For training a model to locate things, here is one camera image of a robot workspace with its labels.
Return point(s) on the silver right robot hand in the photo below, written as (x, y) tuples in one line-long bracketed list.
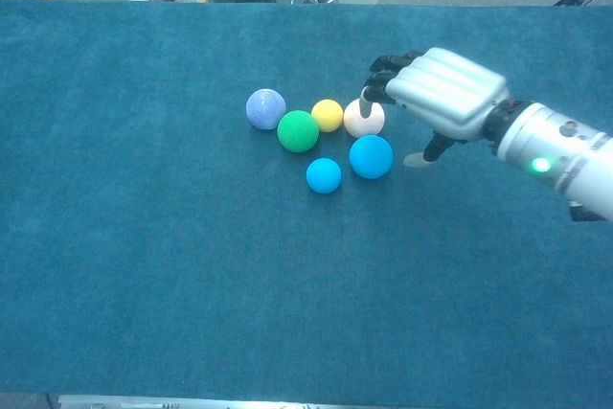
[(445, 88)]

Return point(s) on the cream white ball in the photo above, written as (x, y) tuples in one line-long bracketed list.
[(371, 127)]

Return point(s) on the large blue ball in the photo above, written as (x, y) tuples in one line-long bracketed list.
[(371, 156)]

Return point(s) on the yellow ball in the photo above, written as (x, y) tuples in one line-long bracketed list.
[(327, 115)]

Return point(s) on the small blue ball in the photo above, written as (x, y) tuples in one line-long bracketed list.
[(324, 175)]

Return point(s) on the green ball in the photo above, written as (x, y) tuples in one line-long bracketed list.
[(298, 131)]

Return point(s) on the lavender ball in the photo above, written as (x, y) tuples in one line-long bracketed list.
[(265, 108)]

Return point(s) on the blue felt table cover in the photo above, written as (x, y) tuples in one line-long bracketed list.
[(143, 260)]

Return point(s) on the silver metal frame rail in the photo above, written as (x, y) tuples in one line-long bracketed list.
[(215, 403)]

